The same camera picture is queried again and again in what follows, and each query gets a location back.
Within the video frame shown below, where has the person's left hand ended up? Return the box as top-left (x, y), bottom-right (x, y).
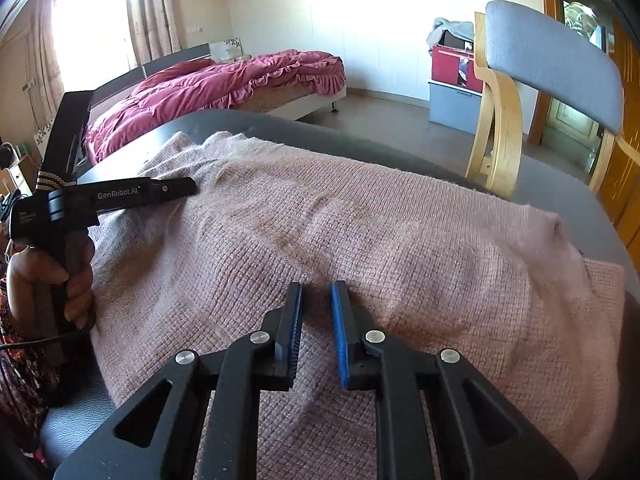
top-left (6, 242), bottom-right (97, 333)

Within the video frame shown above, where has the wooden chair with grey cushion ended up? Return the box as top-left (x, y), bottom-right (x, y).
top-left (465, 0), bottom-right (640, 201)

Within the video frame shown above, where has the striped cord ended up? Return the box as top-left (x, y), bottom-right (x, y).
top-left (36, 171), bottom-right (67, 192)

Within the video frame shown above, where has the grey cloth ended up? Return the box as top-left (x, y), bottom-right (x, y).
top-left (425, 17), bottom-right (476, 51)

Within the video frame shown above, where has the red box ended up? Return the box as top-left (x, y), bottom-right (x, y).
top-left (431, 44), bottom-right (485, 93)

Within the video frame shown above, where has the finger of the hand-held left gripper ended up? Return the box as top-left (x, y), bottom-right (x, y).
top-left (147, 176), bottom-right (198, 202)

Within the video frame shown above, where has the beige curtain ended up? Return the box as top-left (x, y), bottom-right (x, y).
top-left (27, 0), bottom-right (68, 131)
top-left (121, 0), bottom-right (182, 68)

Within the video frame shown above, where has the white tissue box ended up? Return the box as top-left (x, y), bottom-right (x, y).
top-left (209, 37), bottom-right (246, 61)

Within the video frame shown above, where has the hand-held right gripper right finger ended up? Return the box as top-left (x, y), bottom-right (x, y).
top-left (330, 280), bottom-right (578, 480)

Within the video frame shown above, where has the black cable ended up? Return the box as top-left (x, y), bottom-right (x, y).
top-left (0, 329), bottom-right (96, 353)

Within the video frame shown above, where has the pink knit sweater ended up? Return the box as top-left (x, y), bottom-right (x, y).
top-left (87, 131), bottom-right (628, 480)

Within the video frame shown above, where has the blue-grey storage box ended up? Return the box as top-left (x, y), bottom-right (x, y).
top-left (427, 80), bottom-right (483, 136)

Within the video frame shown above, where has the bed frame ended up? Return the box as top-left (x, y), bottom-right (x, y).
top-left (90, 42), bottom-right (347, 123)

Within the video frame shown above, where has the wooden door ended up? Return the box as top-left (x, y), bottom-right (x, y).
top-left (530, 0), bottom-right (640, 246)

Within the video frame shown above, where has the cluttered desk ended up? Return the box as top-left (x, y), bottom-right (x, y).
top-left (0, 140), bottom-right (38, 201)

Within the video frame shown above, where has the person's floral clothing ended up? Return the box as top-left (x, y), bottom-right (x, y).
top-left (0, 280), bottom-right (63, 461)

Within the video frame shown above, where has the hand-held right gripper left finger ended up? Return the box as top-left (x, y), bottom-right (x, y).
top-left (52, 281), bottom-right (304, 480)

